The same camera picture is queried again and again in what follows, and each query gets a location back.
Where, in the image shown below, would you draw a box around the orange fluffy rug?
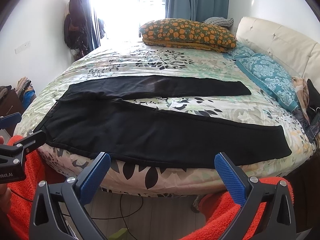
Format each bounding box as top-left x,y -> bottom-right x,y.
6,134 -> 66,240

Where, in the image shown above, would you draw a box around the brown wooden cabinet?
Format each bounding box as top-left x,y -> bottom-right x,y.
0,88 -> 26,136

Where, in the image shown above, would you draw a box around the cream padded headboard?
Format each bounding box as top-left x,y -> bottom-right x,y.
236,17 -> 320,89

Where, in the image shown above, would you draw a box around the dark hanging jackets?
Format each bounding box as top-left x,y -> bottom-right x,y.
63,0 -> 89,60

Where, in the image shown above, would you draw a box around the teal damask pillow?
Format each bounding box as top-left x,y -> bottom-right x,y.
235,53 -> 299,113

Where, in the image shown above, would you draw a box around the person's left hand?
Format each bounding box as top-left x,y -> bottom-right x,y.
0,135 -> 13,213

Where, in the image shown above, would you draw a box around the checkered grey pillow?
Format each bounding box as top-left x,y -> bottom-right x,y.
204,17 -> 234,28

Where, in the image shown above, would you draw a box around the beige patterned cloth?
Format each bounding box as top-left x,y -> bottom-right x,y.
291,77 -> 310,124

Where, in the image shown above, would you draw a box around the pile of clothes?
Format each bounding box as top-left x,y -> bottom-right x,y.
15,77 -> 36,111

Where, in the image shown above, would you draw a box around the white wall switch panel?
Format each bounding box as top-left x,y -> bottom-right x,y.
15,41 -> 31,54

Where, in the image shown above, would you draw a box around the green floor object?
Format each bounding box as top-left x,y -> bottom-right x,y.
108,228 -> 129,240

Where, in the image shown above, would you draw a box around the orange floral folded quilt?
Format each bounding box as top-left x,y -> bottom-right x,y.
139,18 -> 236,53

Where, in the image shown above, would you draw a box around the black floor cable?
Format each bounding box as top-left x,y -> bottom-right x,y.
62,193 -> 144,240

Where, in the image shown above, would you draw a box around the black pants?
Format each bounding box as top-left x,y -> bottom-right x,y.
35,75 -> 291,168

